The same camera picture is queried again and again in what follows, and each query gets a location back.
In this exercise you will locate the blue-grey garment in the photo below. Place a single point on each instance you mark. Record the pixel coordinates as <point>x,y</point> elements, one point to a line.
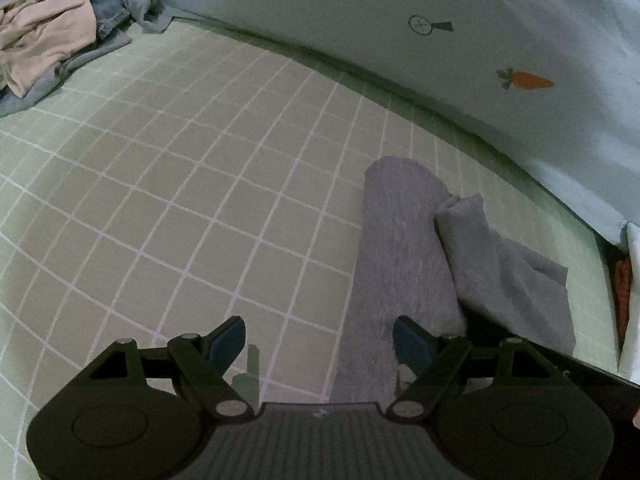
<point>150,15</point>

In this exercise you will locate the white folded cloth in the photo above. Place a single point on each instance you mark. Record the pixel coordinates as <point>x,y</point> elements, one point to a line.
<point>632,300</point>

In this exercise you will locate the grey pants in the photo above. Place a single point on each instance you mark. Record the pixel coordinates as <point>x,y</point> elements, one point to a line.
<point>400,260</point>

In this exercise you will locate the blue denim jeans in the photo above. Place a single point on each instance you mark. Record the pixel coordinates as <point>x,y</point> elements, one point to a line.
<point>112,12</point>

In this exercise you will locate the beige garment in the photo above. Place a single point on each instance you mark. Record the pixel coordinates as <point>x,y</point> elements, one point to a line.
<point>45,35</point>

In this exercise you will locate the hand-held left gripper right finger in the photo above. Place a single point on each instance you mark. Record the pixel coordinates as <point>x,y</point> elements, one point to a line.
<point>412,344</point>

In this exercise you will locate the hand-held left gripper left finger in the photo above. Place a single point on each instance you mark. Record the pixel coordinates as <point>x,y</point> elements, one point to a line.
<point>227,344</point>

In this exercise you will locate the orange cloth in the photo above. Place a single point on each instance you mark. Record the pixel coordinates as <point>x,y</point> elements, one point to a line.
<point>622,295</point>

